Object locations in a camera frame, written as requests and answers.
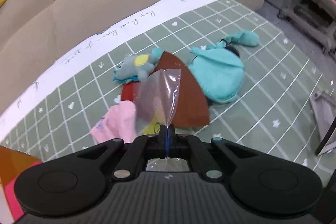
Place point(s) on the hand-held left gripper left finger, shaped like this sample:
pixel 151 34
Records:
pixel 163 140

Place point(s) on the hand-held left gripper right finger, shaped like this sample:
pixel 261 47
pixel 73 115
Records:
pixel 172 140

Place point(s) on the brown fan-shaped piece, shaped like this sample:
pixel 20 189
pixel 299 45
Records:
pixel 191 103

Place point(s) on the clear plastic bag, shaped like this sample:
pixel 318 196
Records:
pixel 157 92

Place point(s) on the red knitted cloth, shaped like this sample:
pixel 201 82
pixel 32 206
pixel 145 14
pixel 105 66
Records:
pixel 128 92

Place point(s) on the turquoise knitted hat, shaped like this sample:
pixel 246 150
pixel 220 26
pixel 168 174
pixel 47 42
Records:
pixel 218 74

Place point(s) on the orange box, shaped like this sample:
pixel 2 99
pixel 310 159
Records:
pixel 15 163

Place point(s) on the pink cloth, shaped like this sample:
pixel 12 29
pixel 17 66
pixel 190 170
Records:
pixel 115 121

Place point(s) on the grey plush toy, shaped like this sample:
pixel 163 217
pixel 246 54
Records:
pixel 131 67

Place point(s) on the green checked tablecloth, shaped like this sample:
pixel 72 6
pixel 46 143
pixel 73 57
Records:
pixel 262 108

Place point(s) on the beige sofa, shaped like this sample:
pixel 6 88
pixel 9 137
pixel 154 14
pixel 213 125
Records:
pixel 105 3

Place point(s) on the grey tablet stand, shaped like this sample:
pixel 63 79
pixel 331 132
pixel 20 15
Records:
pixel 324 111

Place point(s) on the white tablet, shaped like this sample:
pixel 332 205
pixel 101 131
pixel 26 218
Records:
pixel 329 140

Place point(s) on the pink and grey chair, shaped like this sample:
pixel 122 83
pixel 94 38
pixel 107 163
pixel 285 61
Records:
pixel 309 16

